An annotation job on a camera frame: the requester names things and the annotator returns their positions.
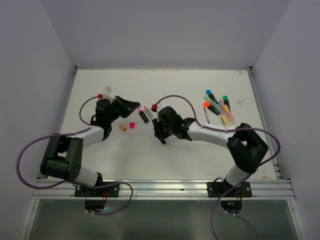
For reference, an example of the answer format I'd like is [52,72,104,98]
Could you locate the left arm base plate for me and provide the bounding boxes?
[74,181,120,198]

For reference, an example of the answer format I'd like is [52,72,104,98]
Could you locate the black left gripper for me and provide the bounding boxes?
[107,95,140,124]

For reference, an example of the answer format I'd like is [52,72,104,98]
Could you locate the blue highlighter pen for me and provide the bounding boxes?
[205,89,219,105]

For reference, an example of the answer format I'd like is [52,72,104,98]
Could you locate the thin grey marker pen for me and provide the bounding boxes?
[203,106,210,124]

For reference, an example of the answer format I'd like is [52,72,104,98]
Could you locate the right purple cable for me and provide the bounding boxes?
[151,94,281,240]

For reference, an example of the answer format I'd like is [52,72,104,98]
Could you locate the aluminium front rail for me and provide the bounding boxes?
[31,179,296,200]

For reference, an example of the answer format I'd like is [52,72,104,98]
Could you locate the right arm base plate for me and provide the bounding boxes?
[206,181,253,198]

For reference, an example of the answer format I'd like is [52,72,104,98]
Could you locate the black pink highlighter pen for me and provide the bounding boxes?
[138,108,149,124]

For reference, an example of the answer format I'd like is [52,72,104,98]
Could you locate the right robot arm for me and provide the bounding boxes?
[151,104,269,197]

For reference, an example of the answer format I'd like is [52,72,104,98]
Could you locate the orange black highlighter pen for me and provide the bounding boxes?
[203,101,220,116]

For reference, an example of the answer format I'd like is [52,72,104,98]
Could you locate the peach highlighter cap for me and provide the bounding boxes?
[118,124,127,132]

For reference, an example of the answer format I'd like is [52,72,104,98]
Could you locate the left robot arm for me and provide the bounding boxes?
[40,96,141,197]

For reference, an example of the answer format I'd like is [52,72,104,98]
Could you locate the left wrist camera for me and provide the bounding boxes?
[103,86,113,99]

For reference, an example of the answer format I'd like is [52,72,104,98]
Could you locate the purple cable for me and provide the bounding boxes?
[16,93,133,216]
[151,94,281,240]

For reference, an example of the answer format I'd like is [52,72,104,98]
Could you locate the aluminium rail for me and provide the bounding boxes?
[31,179,296,200]
[244,66,291,181]

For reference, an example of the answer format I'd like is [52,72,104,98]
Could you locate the mint green highlighter pen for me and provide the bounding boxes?
[203,95,221,110]

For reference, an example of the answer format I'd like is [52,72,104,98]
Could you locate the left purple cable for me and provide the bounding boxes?
[16,93,133,216]

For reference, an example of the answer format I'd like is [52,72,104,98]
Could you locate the aluminium right side rail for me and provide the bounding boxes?
[244,66,291,181]

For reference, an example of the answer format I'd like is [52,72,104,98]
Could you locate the lilac pastel highlighter pen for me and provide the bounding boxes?
[219,100,231,127]

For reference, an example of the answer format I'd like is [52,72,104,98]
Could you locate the yellow pastel highlighter pen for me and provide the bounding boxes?
[223,104,236,125]

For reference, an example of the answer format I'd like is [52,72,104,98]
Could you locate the pink highlighter cap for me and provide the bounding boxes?
[129,122,136,129]

